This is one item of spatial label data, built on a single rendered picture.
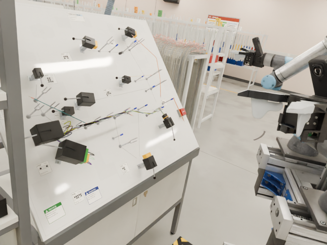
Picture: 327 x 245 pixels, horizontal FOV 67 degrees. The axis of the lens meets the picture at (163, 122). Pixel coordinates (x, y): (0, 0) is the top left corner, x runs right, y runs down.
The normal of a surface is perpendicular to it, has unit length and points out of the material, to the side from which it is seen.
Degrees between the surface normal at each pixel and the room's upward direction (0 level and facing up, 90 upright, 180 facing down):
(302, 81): 90
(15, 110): 90
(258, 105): 87
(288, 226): 90
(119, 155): 51
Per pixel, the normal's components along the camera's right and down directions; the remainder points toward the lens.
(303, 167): -0.23, 0.34
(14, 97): 0.79, 0.34
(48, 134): 0.70, -0.32
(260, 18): -0.54, 0.25
